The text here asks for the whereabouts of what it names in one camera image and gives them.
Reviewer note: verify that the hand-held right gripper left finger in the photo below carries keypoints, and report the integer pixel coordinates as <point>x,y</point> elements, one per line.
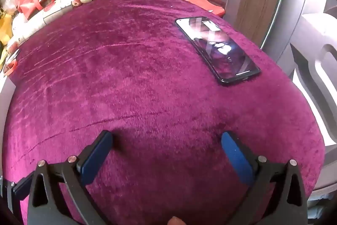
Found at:
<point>94,159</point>

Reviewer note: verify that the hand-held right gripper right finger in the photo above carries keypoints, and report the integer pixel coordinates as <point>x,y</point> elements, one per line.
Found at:
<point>237,159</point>

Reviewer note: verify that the person's right hand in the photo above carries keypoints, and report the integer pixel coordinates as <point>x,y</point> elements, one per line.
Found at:
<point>175,221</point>

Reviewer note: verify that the black smartphone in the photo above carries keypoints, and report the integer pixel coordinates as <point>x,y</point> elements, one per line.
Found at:
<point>218,51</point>

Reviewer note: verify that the white carved furniture panel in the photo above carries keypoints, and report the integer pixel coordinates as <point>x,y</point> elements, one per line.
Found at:
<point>316,37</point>

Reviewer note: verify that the yellow bag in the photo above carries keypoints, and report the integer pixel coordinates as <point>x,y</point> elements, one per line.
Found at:
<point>5,27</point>

